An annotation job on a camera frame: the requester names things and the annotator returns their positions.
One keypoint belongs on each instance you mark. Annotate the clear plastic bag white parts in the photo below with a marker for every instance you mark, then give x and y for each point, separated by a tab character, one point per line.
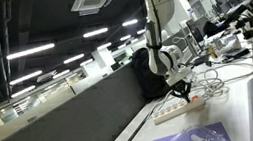
197	139

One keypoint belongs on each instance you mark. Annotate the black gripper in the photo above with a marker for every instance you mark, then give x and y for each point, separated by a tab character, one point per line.
181	87

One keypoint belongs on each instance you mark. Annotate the computer monitor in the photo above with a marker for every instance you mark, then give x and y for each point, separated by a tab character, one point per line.
195	31

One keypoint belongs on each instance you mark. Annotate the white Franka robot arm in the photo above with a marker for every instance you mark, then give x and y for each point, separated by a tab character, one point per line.
160	25

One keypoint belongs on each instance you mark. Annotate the black backpack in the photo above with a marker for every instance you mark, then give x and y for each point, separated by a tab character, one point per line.
147	74

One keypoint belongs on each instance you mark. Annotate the white power strip orange switches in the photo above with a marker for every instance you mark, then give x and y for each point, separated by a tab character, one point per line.
179	109

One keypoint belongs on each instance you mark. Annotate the long ceiling light tube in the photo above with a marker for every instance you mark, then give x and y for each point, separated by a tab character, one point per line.
95	32
30	51
25	77

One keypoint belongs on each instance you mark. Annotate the small yellow bottle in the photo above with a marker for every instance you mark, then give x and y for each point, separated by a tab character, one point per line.
212	51

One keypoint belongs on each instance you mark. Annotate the grey desk partition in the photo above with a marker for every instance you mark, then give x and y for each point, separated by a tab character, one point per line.
58	134

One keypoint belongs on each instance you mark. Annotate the white desktop device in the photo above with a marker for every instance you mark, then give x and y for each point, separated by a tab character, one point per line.
227	44

